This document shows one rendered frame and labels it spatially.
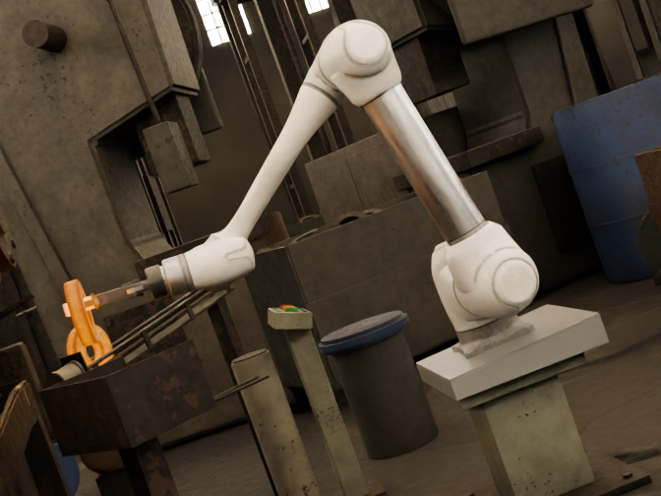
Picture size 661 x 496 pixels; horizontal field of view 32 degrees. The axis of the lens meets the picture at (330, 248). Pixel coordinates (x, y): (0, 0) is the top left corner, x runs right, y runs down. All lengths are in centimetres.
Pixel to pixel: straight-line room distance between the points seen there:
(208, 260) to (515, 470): 89
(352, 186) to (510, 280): 440
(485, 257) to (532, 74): 371
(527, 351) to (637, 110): 297
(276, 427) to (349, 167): 366
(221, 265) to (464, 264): 55
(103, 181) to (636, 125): 247
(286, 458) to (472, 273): 106
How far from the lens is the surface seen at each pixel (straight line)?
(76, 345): 316
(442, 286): 281
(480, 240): 260
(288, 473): 343
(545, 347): 270
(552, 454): 287
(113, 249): 545
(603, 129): 552
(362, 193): 684
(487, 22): 580
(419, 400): 388
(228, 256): 265
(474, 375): 266
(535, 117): 620
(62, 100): 550
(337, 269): 479
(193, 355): 222
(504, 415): 282
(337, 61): 256
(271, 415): 339
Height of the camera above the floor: 90
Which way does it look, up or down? 3 degrees down
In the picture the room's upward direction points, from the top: 20 degrees counter-clockwise
